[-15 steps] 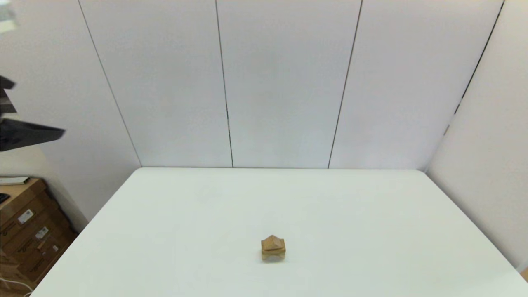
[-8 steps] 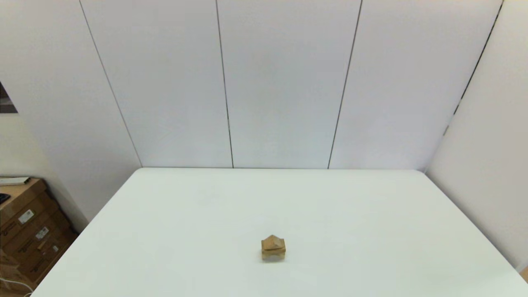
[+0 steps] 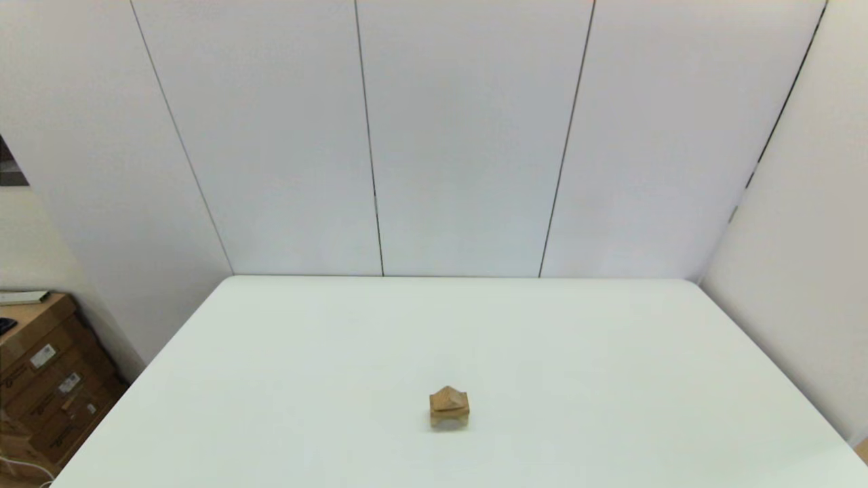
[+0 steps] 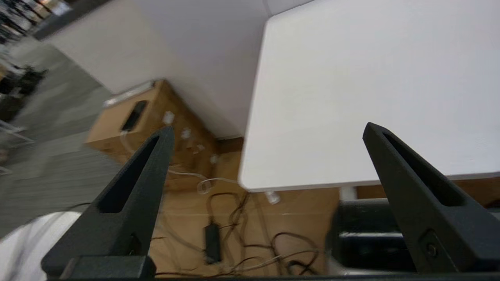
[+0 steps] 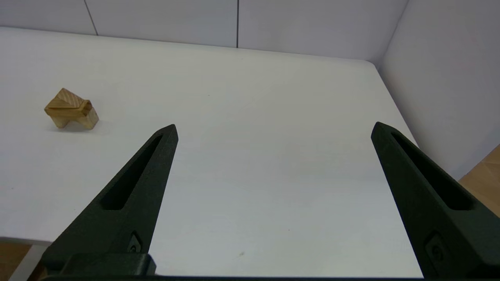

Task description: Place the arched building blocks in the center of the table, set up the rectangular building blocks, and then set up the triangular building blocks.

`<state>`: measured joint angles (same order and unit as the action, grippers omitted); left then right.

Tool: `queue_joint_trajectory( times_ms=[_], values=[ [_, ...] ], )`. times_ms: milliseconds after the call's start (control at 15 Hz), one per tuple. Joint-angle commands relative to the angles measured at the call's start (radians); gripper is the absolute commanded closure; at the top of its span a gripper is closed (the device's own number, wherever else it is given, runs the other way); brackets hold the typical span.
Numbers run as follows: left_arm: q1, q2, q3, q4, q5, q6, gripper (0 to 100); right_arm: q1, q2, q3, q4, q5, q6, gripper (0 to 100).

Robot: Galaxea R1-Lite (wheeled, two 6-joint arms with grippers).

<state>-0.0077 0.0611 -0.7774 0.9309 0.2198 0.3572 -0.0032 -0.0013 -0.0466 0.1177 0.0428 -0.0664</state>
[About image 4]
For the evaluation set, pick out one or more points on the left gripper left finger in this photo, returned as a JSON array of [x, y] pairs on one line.
[[117, 234]]

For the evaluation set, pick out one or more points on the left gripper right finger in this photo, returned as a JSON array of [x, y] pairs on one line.
[[449, 234]]

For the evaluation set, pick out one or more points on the black power adapter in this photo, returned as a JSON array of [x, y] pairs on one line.
[[213, 244]]

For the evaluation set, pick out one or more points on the white table leg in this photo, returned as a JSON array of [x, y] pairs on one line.
[[347, 193]]

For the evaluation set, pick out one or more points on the black handheld device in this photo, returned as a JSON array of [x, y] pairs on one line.
[[134, 116]]

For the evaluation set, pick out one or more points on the white flat strip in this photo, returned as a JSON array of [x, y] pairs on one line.
[[125, 93]]

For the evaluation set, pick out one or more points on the black office chair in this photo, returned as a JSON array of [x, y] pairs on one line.
[[23, 86]]

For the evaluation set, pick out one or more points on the metal frame rack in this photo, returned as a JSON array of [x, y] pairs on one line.
[[13, 130]]

